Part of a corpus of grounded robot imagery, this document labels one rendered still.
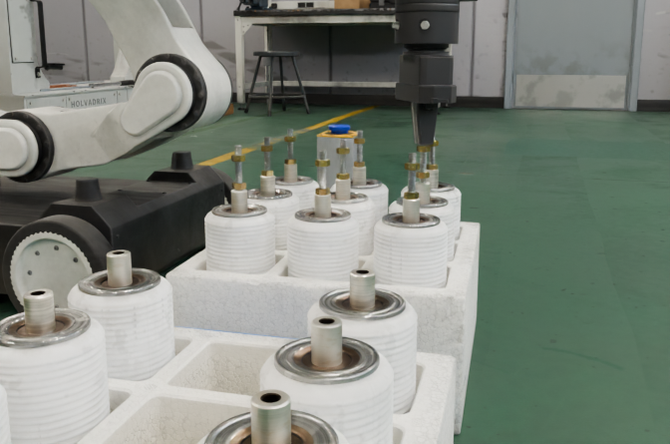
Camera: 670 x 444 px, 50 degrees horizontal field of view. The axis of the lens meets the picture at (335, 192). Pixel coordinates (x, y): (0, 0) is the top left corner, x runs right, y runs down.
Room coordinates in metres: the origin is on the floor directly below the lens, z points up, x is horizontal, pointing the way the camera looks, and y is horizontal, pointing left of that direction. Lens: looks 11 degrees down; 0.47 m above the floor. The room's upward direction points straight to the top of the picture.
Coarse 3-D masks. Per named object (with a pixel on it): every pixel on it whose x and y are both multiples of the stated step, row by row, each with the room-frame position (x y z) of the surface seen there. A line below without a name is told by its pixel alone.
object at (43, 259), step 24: (24, 240) 1.14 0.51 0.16; (48, 240) 1.14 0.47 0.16; (72, 240) 1.11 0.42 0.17; (96, 240) 1.12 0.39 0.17; (24, 264) 1.15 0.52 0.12; (48, 264) 1.14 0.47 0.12; (72, 264) 1.13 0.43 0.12; (96, 264) 1.10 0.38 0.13; (24, 288) 1.15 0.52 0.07; (48, 288) 1.14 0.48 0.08
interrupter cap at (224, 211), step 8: (216, 208) 0.97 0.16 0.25; (224, 208) 0.97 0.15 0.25; (248, 208) 0.98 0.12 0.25; (256, 208) 0.97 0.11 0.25; (264, 208) 0.97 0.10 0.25; (216, 216) 0.94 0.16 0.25; (224, 216) 0.93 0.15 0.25; (232, 216) 0.92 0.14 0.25; (240, 216) 0.93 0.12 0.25; (248, 216) 0.93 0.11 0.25; (256, 216) 0.94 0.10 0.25
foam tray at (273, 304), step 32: (192, 288) 0.90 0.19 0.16; (224, 288) 0.89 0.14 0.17; (256, 288) 0.88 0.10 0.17; (288, 288) 0.87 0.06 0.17; (320, 288) 0.86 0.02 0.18; (384, 288) 0.85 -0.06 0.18; (416, 288) 0.85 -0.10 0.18; (448, 288) 0.85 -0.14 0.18; (192, 320) 0.90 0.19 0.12; (224, 320) 0.89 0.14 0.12; (256, 320) 0.88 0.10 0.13; (288, 320) 0.87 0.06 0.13; (448, 320) 0.82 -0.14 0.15; (448, 352) 0.82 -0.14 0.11
